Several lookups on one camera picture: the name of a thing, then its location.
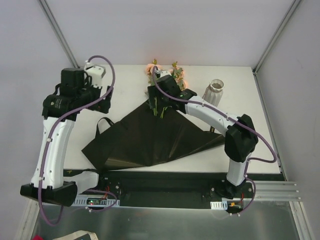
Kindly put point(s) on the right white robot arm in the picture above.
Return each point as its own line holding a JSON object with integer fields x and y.
{"x": 239, "y": 140}

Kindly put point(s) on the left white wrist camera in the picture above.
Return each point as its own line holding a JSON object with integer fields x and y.
{"x": 96, "y": 74}

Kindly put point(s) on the aluminium rail extrusion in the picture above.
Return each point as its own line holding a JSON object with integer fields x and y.
{"x": 277, "y": 191}

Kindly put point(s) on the black wrapping paper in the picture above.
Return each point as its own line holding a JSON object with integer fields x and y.
{"x": 107, "y": 155}

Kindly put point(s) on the aluminium frame post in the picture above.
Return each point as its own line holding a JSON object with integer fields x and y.
{"x": 277, "y": 34}
{"x": 48, "y": 13}

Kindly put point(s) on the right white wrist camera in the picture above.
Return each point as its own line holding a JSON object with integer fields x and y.
{"x": 161, "y": 73}

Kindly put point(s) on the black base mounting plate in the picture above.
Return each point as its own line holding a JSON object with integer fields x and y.
{"x": 144, "y": 189}

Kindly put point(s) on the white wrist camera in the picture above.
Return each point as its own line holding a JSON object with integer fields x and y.
{"x": 96, "y": 74}
{"x": 161, "y": 73}

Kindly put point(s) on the red cloth item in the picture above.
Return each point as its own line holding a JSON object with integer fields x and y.
{"x": 37, "y": 237}

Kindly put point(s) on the right white cable duct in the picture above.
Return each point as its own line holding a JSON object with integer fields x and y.
{"x": 224, "y": 204}

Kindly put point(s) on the white cable duct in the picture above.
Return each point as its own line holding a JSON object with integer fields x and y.
{"x": 224, "y": 204}
{"x": 87, "y": 201}

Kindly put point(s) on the left aluminium frame post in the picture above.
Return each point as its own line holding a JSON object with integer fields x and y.
{"x": 48, "y": 13}

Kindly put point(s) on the left white cable duct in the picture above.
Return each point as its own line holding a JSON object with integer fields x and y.
{"x": 87, "y": 201}

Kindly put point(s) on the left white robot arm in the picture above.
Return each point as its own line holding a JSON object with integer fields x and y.
{"x": 77, "y": 88}

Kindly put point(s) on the black gold-lettered ribbon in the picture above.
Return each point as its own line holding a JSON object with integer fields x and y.
{"x": 102, "y": 127}

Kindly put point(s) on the white ribbed ceramic vase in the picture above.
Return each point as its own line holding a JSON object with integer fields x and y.
{"x": 214, "y": 92}

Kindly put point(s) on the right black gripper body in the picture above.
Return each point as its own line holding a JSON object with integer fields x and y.
{"x": 155, "y": 93}

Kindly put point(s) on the right aluminium frame post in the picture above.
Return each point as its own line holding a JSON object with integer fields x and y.
{"x": 277, "y": 34}

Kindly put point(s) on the pink rose stem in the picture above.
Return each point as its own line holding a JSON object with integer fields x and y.
{"x": 163, "y": 111}
{"x": 178, "y": 73}
{"x": 149, "y": 70}
{"x": 155, "y": 107}

